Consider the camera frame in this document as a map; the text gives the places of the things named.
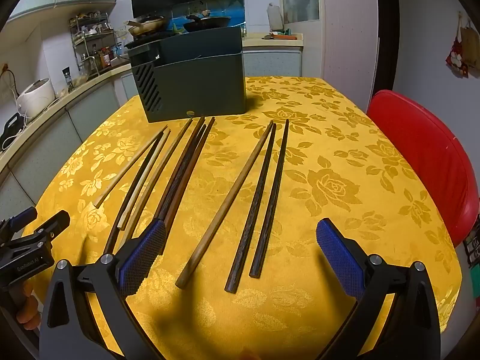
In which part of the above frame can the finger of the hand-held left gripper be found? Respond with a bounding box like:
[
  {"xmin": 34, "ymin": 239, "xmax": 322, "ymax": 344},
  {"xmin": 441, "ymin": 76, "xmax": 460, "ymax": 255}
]
[
  {"xmin": 22, "ymin": 210, "xmax": 71, "ymax": 249},
  {"xmin": 0, "ymin": 206, "xmax": 38, "ymax": 234}
]

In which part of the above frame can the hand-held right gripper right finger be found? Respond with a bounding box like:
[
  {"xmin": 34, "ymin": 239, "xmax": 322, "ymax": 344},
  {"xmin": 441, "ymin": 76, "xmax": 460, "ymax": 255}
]
[{"xmin": 316, "ymin": 218, "xmax": 441, "ymax": 360}]

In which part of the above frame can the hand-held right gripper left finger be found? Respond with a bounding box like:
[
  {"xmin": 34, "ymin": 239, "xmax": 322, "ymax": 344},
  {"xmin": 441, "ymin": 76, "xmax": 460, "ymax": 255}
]
[{"xmin": 39, "ymin": 219, "xmax": 167, "ymax": 360}]

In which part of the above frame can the person's left hand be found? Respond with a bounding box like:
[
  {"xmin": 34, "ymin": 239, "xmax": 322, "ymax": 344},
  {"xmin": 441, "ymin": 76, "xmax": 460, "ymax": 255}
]
[{"xmin": 17, "ymin": 280, "xmax": 41, "ymax": 331}]

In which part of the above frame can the yellow floral tablecloth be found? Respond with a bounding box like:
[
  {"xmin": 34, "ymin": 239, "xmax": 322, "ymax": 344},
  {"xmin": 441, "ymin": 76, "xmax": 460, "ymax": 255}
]
[{"xmin": 22, "ymin": 76, "xmax": 463, "ymax": 360}]

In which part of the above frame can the dark brown curved chopstick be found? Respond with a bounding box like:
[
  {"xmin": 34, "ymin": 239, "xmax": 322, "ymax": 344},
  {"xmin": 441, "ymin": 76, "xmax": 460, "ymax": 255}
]
[{"xmin": 103, "ymin": 129, "xmax": 167, "ymax": 255}]

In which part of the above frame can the cream bamboo chopstick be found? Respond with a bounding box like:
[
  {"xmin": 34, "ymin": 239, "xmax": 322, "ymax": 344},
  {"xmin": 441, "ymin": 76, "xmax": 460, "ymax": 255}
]
[{"xmin": 117, "ymin": 129, "xmax": 172, "ymax": 230}]

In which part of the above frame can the black textured chopstick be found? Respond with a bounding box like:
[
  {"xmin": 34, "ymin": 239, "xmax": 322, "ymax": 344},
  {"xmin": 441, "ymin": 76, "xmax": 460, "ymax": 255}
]
[
  {"xmin": 224, "ymin": 123, "xmax": 277, "ymax": 294},
  {"xmin": 249, "ymin": 119, "xmax": 290, "ymax": 280}
]

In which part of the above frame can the black countertop appliance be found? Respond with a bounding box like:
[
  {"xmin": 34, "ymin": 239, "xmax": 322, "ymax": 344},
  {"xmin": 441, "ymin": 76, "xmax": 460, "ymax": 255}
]
[{"xmin": 0, "ymin": 113, "xmax": 26, "ymax": 151}]

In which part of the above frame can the thin tan wooden chopstick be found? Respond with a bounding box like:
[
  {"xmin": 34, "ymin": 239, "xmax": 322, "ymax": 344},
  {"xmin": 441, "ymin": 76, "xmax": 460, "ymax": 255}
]
[{"xmin": 94, "ymin": 125, "xmax": 169, "ymax": 209}]

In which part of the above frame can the reddish brown wooden chopstick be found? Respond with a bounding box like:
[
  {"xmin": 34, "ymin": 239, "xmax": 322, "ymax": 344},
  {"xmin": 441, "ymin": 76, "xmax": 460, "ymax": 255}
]
[{"xmin": 163, "ymin": 117, "xmax": 216, "ymax": 231}]

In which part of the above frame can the thick light brown chopstick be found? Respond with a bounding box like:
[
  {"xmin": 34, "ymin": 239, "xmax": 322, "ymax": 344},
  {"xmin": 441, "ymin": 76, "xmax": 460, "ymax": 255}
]
[{"xmin": 175, "ymin": 121, "xmax": 275, "ymax": 289}]

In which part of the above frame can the group of mixed chopsticks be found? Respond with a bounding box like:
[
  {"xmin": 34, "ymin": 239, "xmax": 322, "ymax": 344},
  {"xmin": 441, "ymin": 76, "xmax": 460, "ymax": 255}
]
[{"xmin": 122, "ymin": 118, "xmax": 194, "ymax": 235}]

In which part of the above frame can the dark textured chopstick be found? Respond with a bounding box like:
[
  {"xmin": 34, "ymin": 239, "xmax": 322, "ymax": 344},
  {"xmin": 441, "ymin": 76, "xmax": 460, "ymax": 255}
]
[
  {"xmin": 159, "ymin": 123, "xmax": 208, "ymax": 223},
  {"xmin": 153, "ymin": 116, "xmax": 206, "ymax": 221}
]

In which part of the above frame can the beige kitchen counter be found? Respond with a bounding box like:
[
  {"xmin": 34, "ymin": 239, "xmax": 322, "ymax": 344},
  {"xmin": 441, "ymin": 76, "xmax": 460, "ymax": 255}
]
[{"xmin": 0, "ymin": 34, "xmax": 305, "ymax": 185}]

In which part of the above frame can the white rice cooker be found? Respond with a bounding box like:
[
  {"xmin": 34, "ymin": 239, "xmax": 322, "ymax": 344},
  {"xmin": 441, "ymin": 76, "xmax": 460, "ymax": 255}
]
[{"xmin": 16, "ymin": 78, "xmax": 56, "ymax": 119}]

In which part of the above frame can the red plastic chair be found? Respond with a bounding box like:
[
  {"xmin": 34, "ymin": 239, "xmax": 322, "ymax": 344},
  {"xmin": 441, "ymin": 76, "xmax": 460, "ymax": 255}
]
[{"xmin": 366, "ymin": 89, "xmax": 480, "ymax": 249}]

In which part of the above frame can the dark green utensil holder box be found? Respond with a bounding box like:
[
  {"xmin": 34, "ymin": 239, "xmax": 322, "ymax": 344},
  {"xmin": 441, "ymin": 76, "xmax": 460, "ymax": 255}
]
[{"xmin": 125, "ymin": 26, "xmax": 248, "ymax": 124}]

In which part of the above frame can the metal spice rack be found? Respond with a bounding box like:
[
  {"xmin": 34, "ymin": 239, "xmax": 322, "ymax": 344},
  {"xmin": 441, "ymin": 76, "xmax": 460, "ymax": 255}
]
[{"xmin": 68, "ymin": 12, "xmax": 121, "ymax": 76}]

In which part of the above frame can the black gas stove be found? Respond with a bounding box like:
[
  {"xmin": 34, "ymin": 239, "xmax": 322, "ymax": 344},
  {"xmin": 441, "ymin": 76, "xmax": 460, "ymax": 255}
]
[{"xmin": 124, "ymin": 30, "xmax": 177, "ymax": 50}]

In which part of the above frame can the golden frying pan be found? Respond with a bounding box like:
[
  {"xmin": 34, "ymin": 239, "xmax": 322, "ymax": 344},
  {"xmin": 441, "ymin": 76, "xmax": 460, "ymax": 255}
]
[{"xmin": 125, "ymin": 16, "xmax": 170, "ymax": 38}]

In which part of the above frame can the red patterned hanging bag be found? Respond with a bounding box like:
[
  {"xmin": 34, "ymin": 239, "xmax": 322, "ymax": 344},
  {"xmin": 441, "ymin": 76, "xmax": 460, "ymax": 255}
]
[{"xmin": 445, "ymin": 13, "xmax": 471, "ymax": 79}]

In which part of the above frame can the black wok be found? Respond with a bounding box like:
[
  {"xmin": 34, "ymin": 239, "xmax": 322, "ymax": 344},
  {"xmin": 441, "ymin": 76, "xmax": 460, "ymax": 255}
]
[{"xmin": 183, "ymin": 14, "xmax": 232, "ymax": 33}]

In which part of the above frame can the beige hanging bag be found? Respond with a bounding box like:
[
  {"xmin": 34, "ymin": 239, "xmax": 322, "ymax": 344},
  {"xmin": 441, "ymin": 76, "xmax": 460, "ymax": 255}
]
[{"xmin": 460, "ymin": 19, "xmax": 480, "ymax": 70}]

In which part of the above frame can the blue backsplash panel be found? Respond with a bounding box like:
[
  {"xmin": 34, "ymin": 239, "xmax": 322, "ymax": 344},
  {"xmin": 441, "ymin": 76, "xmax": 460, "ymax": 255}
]
[{"xmin": 169, "ymin": 0, "xmax": 246, "ymax": 34}]

